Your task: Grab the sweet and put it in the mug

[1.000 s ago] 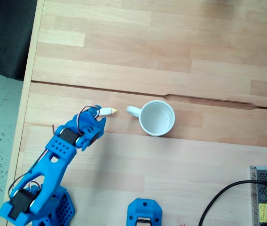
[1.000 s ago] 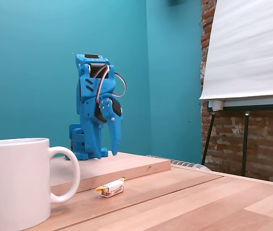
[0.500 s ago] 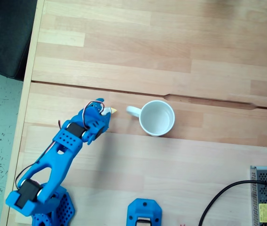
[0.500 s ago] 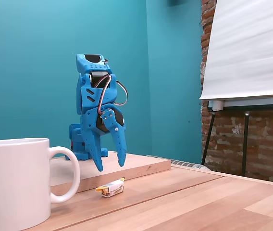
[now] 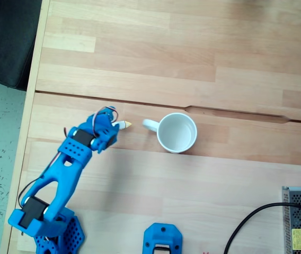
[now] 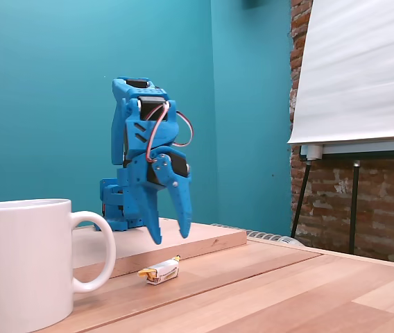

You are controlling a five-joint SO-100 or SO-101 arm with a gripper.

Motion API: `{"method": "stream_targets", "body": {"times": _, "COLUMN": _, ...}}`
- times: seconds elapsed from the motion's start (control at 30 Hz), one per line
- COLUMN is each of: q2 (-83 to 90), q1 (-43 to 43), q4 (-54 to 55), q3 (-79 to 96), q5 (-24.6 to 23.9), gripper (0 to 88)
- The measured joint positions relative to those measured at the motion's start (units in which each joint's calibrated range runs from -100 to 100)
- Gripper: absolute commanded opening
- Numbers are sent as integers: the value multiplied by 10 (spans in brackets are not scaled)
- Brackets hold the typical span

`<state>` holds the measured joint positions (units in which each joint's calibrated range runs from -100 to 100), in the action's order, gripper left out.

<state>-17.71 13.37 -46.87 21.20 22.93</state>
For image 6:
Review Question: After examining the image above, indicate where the red white servo cable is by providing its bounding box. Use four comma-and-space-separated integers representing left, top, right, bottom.
146, 103, 195, 164

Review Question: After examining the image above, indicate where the white ceramic mug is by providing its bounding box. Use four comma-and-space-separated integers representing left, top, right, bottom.
0, 198, 117, 333

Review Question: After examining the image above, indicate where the white sweet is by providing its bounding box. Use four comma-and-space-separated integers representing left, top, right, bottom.
137, 255, 181, 286

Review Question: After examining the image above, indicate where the black flipchart easel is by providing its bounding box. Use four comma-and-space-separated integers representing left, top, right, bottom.
290, 140, 394, 256

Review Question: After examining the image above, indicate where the wooden base board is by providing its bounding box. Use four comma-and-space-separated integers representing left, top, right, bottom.
71, 217, 248, 280

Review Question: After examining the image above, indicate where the white flipchart paper pad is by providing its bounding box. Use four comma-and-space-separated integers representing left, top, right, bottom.
286, 0, 394, 146

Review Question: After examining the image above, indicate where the white radiator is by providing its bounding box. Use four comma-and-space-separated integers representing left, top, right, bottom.
212, 223, 304, 247

